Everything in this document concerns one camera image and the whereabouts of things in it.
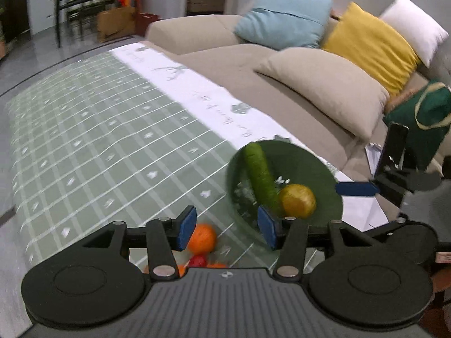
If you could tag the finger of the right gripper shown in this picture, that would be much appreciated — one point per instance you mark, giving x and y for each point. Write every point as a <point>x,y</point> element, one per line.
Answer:
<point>356,189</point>

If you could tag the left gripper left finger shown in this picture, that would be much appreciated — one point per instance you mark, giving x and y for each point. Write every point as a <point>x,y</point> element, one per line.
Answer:
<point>164,236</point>

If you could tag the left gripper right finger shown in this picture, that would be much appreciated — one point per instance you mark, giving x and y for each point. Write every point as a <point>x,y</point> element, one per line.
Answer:
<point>289,236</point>

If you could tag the yellow-green round fruit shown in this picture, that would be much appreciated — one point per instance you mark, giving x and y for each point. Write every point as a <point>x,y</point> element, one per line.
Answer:
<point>298,201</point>

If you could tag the green cucumber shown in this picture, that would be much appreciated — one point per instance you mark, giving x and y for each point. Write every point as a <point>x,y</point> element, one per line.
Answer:
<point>261,178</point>

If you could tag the left orange mandarin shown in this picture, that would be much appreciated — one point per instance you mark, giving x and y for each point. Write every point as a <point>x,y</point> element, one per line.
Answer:
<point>180,270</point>

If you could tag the orange mandarin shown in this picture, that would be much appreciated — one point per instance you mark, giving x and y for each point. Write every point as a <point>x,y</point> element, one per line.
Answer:
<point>203,240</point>
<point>217,265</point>
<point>180,270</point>

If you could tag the top orange mandarin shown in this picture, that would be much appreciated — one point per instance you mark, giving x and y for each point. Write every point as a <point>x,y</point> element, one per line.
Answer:
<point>203,240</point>

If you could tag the small red tomato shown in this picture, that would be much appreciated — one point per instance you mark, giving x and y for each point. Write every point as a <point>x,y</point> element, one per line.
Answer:
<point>198,261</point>

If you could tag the black smartphone on stand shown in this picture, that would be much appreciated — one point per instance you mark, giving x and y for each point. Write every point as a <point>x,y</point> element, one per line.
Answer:
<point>393,148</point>

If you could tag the middle orange mandarin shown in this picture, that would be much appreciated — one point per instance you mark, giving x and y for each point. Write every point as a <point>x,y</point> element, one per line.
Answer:
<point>217,265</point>

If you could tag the green colander bowl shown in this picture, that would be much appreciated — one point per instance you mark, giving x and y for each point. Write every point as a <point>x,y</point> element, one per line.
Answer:
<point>288,164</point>

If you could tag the green tote bag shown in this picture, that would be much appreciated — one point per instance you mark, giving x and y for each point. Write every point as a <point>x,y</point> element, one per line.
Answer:
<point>427,115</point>

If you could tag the beige cushion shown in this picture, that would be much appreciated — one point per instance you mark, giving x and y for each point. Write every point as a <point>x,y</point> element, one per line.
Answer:
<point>337,87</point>

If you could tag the green checkered tablecloth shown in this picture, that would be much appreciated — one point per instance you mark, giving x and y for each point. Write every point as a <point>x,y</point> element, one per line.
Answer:
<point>59,137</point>

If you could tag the white printed table runner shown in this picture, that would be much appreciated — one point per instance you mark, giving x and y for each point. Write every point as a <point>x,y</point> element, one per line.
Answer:
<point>176,138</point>

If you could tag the yellow cushion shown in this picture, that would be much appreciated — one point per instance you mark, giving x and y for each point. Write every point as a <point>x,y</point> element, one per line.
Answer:
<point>375,47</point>

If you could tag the white cushion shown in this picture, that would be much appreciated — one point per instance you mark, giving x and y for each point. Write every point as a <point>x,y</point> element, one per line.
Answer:
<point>418,28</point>

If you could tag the light blue cushion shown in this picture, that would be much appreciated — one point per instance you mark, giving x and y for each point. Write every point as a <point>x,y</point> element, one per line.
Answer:
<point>281,24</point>

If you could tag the beige sofa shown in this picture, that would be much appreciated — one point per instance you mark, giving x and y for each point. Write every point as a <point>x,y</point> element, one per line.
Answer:
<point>208,45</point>

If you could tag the brown paper shopping bag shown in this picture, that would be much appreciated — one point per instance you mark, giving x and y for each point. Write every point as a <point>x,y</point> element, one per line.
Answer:
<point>115,23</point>

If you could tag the dark dining table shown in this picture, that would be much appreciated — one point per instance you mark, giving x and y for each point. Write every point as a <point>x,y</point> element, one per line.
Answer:
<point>62,5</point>

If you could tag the black dining chair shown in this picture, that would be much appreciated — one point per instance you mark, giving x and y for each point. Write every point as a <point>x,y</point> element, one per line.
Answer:
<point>79,10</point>

